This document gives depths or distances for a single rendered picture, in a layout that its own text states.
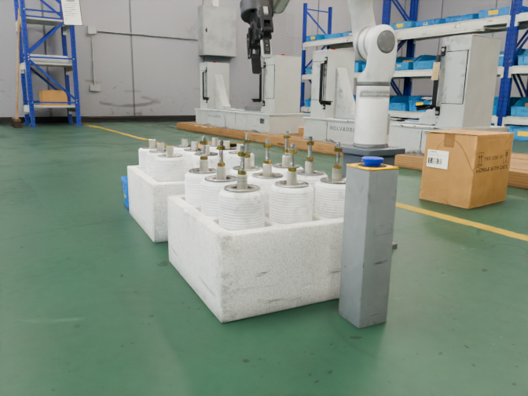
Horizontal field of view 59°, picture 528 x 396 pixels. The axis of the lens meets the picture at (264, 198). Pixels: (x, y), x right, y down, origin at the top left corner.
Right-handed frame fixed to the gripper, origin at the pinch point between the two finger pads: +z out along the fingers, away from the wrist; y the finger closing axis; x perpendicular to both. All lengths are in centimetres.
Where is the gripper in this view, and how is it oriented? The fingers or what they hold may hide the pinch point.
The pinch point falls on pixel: (261, 64)
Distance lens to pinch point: 106.7
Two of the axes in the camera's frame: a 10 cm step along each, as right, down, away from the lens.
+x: 9.7, -0.5, 2.5
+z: 0.8, 9.9, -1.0
